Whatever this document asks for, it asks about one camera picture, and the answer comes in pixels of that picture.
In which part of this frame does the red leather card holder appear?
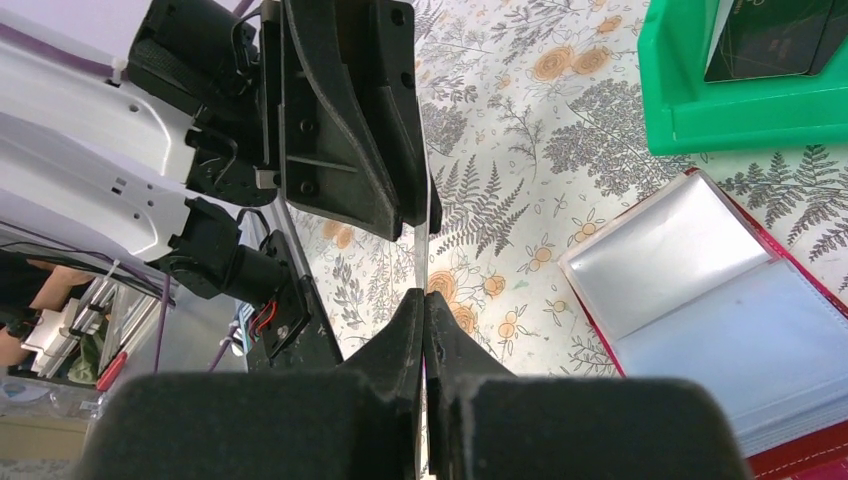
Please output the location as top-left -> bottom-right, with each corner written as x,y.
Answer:
556,166 -> 848,480

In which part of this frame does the green plastic bin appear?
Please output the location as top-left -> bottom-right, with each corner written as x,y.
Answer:
638,1 -> 847,155

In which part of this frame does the floral patterned table mat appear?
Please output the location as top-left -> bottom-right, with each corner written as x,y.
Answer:
284,0 -> 848,480

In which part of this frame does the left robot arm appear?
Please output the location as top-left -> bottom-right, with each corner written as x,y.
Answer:
1,1 -> 442,264

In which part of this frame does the dark grey credit card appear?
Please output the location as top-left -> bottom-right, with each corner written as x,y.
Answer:
704,0 -> 847,83

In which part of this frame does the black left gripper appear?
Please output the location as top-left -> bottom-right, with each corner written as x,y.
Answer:
128,1 -> 442,241

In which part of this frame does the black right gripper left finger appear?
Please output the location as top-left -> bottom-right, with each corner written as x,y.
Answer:
72,289 -> 425,479

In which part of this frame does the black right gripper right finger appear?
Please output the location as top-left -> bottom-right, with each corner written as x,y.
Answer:
423,293 -> 752,479

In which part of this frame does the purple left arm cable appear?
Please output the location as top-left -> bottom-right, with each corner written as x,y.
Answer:
0,0 -> 260,376

